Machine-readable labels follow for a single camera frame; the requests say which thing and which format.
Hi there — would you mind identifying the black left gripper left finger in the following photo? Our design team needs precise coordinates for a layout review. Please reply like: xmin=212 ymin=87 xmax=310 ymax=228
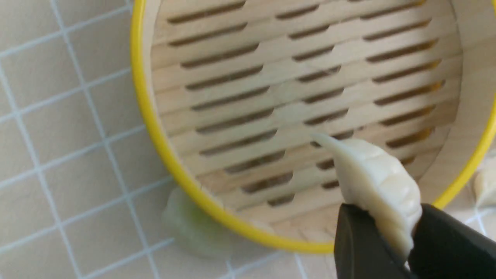
xmin=334 ymin=204 xmax=411 ymax=279

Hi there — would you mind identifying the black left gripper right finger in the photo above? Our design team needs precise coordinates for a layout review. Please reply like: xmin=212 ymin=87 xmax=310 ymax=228
xmin=408 ymin=204 xmax=496 ymax=279

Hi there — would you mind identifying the white dumpling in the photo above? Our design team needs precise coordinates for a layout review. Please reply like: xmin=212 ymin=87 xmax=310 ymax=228
xmin=473 ymin=157 xmax=496 ymax=208
xmin=312 ymin=134 xmax=423 ymax=263

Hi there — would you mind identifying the pale green dumpling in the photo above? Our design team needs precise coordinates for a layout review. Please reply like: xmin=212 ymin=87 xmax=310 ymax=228
xmin=162 ymin=187 xmax=233 ymax=260

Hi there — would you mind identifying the bamboo steamer tray yellow rim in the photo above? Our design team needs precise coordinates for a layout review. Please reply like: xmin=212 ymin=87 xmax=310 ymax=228
xmin=130 ymin=0 xmax=495 ymax=254

